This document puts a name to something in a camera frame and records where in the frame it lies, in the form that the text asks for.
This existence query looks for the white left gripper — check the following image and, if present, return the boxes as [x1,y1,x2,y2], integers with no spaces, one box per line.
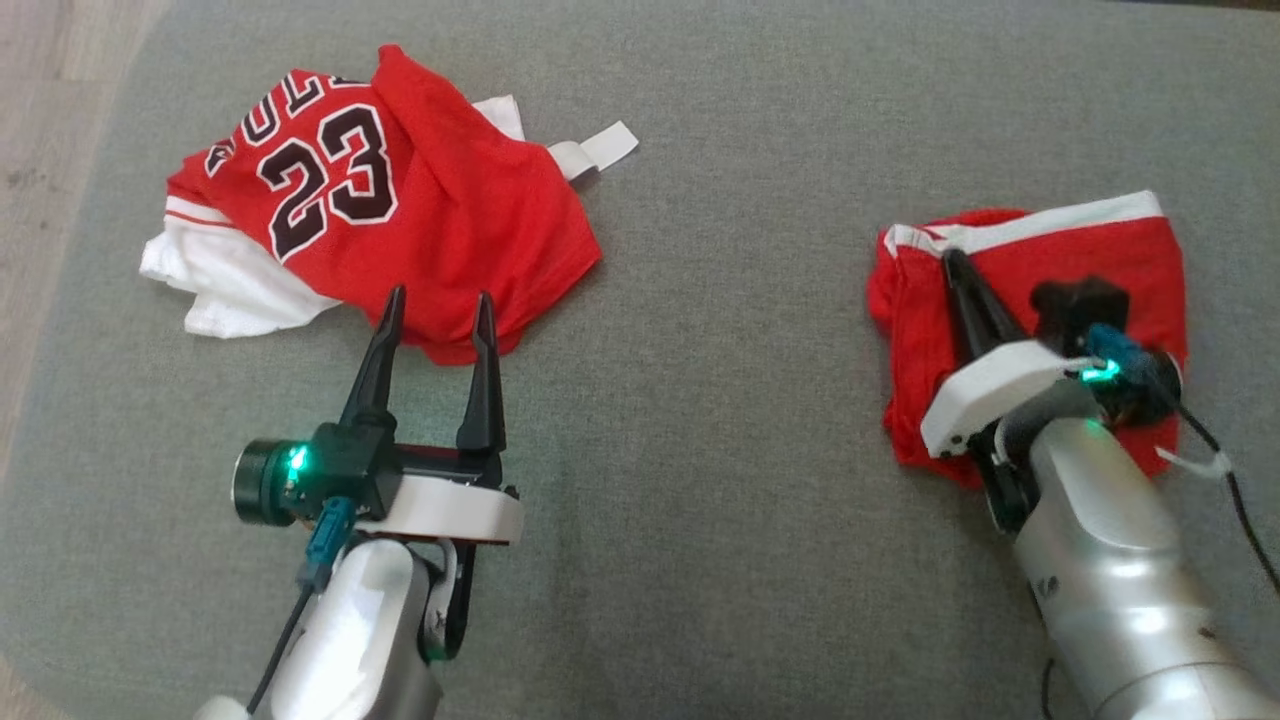
[339,285,525,663]

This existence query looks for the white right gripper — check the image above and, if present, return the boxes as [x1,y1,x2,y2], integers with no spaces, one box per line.
[919,248,1096,536]

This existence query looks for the red shorts with white waistband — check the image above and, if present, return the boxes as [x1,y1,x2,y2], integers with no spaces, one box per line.
[866,190,1191,491]

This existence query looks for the red number 23 basketball jersey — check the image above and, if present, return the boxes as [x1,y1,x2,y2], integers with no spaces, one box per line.
[140,43,641,366]

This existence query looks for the black left cable teal connector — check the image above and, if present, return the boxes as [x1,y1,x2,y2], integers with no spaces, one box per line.
[245,496,358,716]

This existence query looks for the white cable tie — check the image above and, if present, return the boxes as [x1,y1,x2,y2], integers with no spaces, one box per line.
[1155,447,1233,481]

